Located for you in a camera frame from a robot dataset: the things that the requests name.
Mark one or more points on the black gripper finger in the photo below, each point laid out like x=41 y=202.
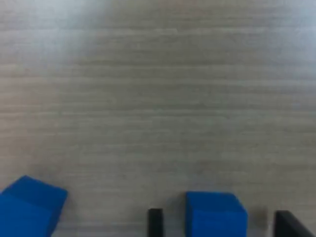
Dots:
x=155 y=223
x=290 y=225

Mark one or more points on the blue cube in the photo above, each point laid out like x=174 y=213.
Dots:
x=27 y=209
x=214 y=217

